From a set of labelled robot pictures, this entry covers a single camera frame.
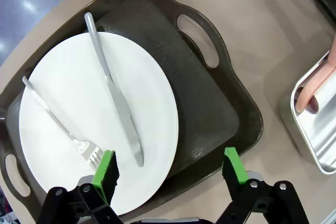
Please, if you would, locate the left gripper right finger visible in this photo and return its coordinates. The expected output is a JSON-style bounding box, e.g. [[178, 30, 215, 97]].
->
[[215, 146, 310, 224]]

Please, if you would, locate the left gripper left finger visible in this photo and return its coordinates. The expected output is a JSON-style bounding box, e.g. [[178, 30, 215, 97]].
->
[[35, 150, 124, 224]]

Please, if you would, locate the pink lint roller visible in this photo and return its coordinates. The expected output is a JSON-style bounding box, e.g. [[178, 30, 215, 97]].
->
[[296, 34, 336, 114]]

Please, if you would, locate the silver table knife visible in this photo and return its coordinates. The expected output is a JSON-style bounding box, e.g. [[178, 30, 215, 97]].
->
[[83, 12, 144, 168]]

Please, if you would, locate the silver fork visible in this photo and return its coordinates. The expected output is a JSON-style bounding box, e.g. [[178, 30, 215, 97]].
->
[[22, 76, 103, 171]]

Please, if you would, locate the dark brown serving tray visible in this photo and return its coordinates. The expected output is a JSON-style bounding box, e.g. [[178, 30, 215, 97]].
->
[[0, 0, 264, 224]]

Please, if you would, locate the white round plate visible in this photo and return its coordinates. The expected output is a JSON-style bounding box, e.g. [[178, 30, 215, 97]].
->
[[18, 31, 180, 216]]

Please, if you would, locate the rectangular steel container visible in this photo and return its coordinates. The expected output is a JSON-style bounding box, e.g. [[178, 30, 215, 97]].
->
[[278, 49, 336, 175]]

